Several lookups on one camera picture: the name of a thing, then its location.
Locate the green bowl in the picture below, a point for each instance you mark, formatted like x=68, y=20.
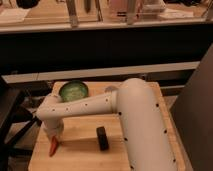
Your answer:
x=73, y=90

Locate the black rectangular device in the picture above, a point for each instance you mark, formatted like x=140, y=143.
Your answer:
x=102, y=138

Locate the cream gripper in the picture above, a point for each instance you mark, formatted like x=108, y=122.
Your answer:
x=55, y=131

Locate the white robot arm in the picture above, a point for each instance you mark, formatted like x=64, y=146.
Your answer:
x=144, y=131

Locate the dark panel at right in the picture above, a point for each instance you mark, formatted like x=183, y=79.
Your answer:
x=193, y=115

